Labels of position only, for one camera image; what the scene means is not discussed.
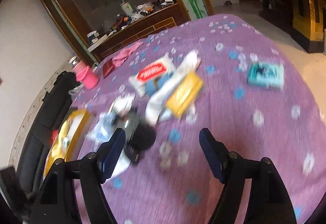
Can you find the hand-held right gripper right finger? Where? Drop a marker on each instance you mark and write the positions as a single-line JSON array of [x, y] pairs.
[[211, 155]]

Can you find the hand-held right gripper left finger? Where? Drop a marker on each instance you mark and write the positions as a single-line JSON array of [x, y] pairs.
[[112, 154]]

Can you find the yellow paper bag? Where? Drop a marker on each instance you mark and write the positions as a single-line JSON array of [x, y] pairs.
[[76, 122]]

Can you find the yellow cracker packet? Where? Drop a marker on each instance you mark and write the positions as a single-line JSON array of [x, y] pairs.
[[183, 95]]

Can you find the white towel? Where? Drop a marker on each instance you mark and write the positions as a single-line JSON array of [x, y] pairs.
[[165, 91]]

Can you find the red label white packet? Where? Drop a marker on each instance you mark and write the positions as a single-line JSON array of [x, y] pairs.
[[152, 72]]

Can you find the small black box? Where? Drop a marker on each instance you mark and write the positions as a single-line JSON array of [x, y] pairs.
[[132, 155]]

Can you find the purple floral blanket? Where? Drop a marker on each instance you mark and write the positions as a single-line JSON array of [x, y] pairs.
[[229, 137]]

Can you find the black fuzzy cloth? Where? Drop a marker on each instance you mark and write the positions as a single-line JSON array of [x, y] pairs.
[[144, 137]]

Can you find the white lemon print packet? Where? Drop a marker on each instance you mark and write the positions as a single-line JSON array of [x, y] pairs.
[[122, 104]]

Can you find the blue cloth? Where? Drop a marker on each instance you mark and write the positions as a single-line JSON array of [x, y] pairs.
[[154, 86]]

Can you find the black fabric bag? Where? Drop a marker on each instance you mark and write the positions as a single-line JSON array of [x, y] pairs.
[[51, 101]]

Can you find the pink water bottle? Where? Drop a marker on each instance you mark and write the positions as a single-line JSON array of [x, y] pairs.
[[85, 75]]

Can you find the dark red wallet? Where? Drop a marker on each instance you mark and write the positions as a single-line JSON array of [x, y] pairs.
[[108, 69]]

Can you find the teal tissue pack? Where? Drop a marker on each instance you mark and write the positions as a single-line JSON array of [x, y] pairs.
[[266, 76]]

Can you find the pink cloth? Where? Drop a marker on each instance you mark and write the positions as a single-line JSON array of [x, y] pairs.
[[127, 54]]

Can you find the white box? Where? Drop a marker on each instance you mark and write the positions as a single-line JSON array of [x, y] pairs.
[[96, 38]]

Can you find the white plastic jug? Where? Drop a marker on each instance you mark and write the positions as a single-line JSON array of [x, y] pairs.
[[126, 8]]

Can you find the golden pillar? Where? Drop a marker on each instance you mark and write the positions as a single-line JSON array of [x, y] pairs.
[[308, 5]]

